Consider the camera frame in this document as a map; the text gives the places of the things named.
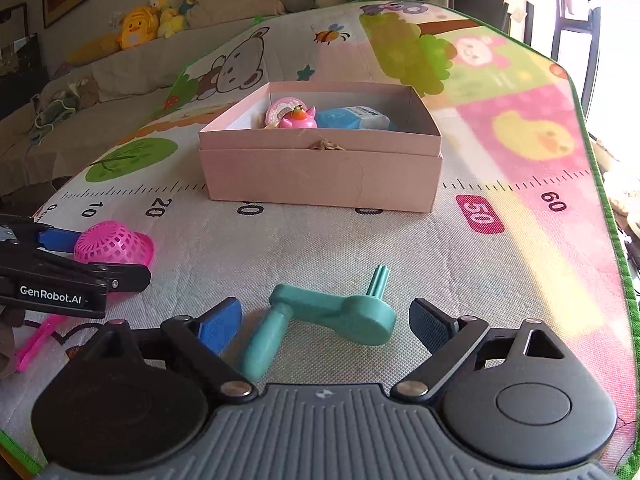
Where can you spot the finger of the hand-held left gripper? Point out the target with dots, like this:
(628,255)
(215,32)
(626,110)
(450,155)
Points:
(100,272)
(57,240)

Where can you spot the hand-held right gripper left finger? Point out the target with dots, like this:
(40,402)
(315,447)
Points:
(220,325)

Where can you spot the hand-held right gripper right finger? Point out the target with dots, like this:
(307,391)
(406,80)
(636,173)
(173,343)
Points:
(430,325)

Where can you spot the pink toy basket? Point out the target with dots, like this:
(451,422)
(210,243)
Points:
(115,242)

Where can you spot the pink cardboard box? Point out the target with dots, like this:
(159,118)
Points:
(320,180)

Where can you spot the blue wet cotton packet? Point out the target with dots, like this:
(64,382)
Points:
(345,119)

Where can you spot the pink toy tongs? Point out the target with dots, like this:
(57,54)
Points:
(37,345)

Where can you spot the cartoon print play mat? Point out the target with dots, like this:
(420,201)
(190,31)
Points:
(450,270)

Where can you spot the small brown plush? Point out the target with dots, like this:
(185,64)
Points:
(70,92)

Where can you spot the dark panel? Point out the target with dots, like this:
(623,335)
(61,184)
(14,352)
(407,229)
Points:
(22,75)

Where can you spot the beige sofa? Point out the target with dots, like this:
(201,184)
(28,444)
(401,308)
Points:
(125,77)

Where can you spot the long yellow plush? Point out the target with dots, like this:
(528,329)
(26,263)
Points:
(95,49)

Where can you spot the pink toy figure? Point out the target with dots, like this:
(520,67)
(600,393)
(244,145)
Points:
(300,121)

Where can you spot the pink round toy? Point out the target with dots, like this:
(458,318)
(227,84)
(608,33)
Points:
(279,107)

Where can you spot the yellow chick plush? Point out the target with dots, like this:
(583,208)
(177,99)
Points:
(139,27)

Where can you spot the white patterned object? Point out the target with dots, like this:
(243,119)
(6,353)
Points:
(622,192)

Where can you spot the yellow plush toy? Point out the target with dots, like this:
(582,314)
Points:
(172,22)

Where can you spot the small duck plush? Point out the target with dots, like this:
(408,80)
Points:
(158,2)

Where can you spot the small wall picture frame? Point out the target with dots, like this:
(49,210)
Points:
(12,20)

